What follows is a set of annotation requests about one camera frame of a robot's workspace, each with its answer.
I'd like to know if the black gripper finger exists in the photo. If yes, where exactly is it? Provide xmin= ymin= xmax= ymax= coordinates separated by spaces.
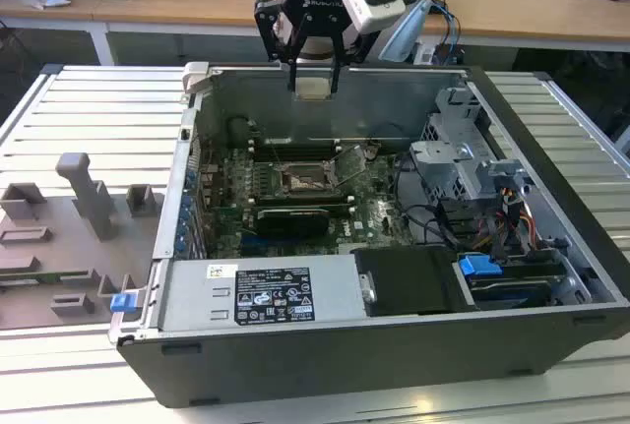
xmin=253 ymin=0 xmax=302 ymax=96
xmin=330 ymin=29 xmax=381 ymax=96

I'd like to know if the silver CPU plate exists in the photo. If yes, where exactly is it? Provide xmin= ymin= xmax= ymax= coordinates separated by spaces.
xmin=294 ymin=77 xmax=333 ymax=101

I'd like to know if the black RAM slot bank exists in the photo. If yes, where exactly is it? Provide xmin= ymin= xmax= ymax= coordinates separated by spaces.
xmin=252 ymin=192 xmax=357 ymax=212
xmin=251 ymin=140 xmax=343 ymax=160

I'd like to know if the CPU socket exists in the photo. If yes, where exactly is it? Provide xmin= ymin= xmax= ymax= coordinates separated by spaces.
xmin=277 ymin=159 xmax=346 ymax=198

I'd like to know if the pale blue teach pendant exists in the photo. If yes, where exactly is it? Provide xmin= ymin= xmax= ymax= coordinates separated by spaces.
xmin=377 ymin=0 xmax=433 ymax=64

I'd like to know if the long wooden desk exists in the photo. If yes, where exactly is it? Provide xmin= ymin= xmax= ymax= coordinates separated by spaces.
xmin=0 ymin=0 xmax=630 ymax=67

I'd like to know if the black round capacitor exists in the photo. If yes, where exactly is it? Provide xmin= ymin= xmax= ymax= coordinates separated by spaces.
xmin=227 ymin=115 xmax=253 ymax=144

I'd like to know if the metal disk bay cage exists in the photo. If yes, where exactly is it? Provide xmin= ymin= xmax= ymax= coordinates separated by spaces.
xmin=408 ymin=87 xmax=534 ymax=205

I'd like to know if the green motherboard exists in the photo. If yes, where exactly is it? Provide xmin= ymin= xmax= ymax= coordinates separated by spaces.
xmin=194 ymin=144 xmax=420 ymax=257

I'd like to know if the black graphics card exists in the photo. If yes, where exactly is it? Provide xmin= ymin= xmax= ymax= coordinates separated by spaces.
xmin=255 ymin=206 xmax=331 ymax=239

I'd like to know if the blue disk carrier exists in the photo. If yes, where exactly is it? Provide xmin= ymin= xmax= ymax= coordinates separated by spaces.
xmin=457 ymin=253 xmax=504 ymax=278

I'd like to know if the silver power supply unit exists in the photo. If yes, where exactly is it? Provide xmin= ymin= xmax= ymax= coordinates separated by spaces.
xmin=157 ymin=253 xmax=369 ymax=333

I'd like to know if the black hard disk drive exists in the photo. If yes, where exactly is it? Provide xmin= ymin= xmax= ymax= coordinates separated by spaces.
xmin=462 ymin=259 xmax=568 ymax=311

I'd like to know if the grey parts rack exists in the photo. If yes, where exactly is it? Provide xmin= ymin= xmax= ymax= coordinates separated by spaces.
xmin=0 ymin=151 xmax=166 ymax=333

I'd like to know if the blue plastic latch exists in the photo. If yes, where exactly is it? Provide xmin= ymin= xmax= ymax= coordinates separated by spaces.
xmin=111 ymin=292 xmax=136 ymax=315

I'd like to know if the black open PC case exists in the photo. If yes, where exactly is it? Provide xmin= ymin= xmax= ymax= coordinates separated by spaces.
xmin=106 ymin=60 xmax=630 ymax=408

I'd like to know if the green RAM stick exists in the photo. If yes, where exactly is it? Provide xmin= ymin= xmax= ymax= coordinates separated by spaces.
xmin=0 ymin=272 xmax=66 ymax=283

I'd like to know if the grey case latch handle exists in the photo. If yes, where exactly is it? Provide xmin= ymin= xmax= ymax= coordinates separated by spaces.
xmin=181 ymin=60 xmax=214 ymax=96

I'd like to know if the blue cable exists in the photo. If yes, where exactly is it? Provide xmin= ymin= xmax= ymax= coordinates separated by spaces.
xmin=426 ymin=0 xmax=463 ymax=67

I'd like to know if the black cable bundle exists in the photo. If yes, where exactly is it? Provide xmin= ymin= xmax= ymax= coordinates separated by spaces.
xmin=392 ymin=151 xmax=462 ymax=254

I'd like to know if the red yellow wire bundle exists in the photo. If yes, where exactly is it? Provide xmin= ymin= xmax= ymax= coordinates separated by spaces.
xmin=484 ymin=186 xmax=538 ymax=259

